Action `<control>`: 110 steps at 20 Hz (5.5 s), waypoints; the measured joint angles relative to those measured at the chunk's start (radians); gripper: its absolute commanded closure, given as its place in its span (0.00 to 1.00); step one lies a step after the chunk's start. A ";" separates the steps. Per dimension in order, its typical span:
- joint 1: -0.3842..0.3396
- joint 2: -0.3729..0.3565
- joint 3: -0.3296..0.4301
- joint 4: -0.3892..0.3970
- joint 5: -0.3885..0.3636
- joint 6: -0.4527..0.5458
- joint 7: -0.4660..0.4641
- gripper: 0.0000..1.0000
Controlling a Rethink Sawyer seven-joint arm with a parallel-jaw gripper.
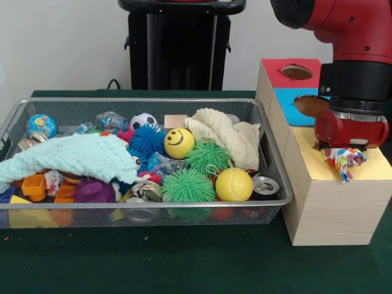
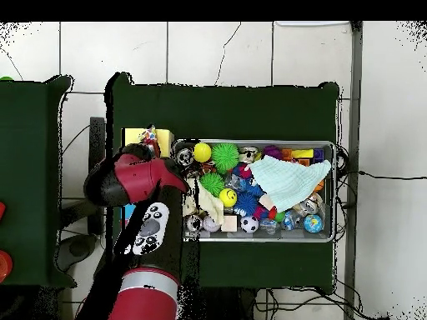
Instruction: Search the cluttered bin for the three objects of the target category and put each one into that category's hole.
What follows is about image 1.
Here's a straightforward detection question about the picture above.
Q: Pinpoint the colourful polka dot cloth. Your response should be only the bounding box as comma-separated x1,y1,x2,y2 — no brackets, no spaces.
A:
321,146,368,184

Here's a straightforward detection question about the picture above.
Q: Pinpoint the crushed drink can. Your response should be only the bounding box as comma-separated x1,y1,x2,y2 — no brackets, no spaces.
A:
251,172,281,202

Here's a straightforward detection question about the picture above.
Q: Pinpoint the yellow smiley ball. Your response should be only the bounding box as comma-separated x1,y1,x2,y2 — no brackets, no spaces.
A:
164,127,196,159

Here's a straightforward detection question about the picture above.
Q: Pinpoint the mint knitted cloth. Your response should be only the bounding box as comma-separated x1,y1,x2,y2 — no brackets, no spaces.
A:
0,131,139,194

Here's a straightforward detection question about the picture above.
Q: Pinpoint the yellow tennis ball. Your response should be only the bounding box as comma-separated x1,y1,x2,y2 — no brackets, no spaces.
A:
215,167,254,202

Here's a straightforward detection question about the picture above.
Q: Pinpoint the blue spiky rubber ball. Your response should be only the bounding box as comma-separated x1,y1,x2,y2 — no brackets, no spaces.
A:
128,124,168,160

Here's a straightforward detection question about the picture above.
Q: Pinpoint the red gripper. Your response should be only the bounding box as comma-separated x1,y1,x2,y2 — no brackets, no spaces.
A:
314,109,390,151

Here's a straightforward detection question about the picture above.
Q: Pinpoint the wooden box with three holes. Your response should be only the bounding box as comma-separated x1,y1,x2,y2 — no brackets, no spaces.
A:
254,57,392,247

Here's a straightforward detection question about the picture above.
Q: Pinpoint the cream waffle cloth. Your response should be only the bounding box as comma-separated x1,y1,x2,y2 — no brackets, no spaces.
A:
184,108,262,172

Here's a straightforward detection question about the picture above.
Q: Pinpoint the dark green table cloth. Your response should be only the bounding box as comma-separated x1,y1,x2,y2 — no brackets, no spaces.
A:
0,89,392,294

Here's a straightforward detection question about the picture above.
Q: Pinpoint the green spiky rubber ball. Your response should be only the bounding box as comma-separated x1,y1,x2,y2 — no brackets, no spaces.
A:
161,168,217,203
185,140,231,170

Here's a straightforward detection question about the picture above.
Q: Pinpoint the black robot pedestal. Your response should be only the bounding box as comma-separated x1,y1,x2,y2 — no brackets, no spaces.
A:
118,0,247,91

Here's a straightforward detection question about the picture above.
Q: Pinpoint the blue globe ball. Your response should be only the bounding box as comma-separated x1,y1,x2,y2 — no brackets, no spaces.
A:
26,114,58,138

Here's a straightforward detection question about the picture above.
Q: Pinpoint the small soccer ball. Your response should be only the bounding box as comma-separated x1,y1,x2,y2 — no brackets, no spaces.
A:
129,113,159,131

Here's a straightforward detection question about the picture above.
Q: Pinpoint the clear mesh bin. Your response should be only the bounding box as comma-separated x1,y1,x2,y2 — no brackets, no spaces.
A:
0,97,294,230

